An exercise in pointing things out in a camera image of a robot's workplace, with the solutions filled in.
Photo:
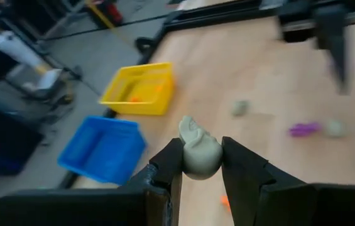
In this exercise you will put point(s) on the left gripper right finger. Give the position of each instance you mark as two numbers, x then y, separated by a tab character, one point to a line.
290	204

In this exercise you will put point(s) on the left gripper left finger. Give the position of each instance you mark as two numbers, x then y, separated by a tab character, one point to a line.
86	207

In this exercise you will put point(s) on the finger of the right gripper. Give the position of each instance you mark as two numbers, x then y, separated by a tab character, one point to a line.
342	37
326	28

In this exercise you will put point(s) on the blue plastic basket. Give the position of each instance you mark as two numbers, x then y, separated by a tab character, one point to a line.
117	157

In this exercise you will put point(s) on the purple skeleton toy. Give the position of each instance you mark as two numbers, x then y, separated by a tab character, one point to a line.
304	129

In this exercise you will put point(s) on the yellow plastic basket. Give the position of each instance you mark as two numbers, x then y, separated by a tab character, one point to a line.
133	108

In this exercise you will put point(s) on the white paper roll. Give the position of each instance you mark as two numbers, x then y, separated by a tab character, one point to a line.
17	50

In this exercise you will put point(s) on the red object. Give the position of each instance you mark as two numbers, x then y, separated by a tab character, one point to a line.
114	12

